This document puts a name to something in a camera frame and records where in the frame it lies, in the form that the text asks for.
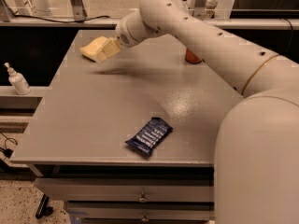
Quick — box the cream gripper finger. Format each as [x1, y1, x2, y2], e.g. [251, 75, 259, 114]
[93, 36, 121, 63]

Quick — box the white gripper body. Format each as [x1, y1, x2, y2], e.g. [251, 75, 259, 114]
[115, 10, 163, 48]

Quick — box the yellow sponge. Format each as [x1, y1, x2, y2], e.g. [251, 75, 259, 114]
[79, 36, 107, 62]

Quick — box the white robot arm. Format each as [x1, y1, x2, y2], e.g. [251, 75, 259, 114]
[96, 0, 299, 224]

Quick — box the blue rxbar wrapper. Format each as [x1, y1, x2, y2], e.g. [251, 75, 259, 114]
[126, 117, 173, 156]

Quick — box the red coca-cola can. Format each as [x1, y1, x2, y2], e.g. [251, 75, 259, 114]
[185, 49, 202, 64]

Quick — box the white pump bottle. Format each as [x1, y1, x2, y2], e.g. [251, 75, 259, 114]
[5, 63, 31, 95]

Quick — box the grey upper drawer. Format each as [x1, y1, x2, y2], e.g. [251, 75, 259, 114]
[35, 178, 214, 203]

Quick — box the grey drawer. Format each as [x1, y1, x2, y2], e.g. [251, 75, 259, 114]
[64, 202, 215, 221]
[35, 178, 214, 203]

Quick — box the grey lower drawer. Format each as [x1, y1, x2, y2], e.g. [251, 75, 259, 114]
[64, 202, 215, 221]

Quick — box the metal frame leg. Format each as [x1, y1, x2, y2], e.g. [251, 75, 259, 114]
[70, 0, 87, 22]

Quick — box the black cable on shelf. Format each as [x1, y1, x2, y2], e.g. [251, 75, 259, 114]
[8, 7, 110, 24]

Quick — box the black floor cable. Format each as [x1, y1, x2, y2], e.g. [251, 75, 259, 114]
[0, 132, 19, 159]

